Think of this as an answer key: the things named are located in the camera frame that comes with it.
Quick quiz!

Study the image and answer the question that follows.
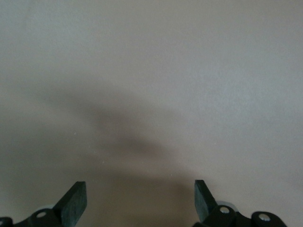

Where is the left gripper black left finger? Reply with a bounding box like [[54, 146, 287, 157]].
[[16, 181, 88, 227]]

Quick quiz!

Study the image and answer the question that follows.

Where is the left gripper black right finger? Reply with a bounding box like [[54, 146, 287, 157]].
[[194, 179, 238, 227]]

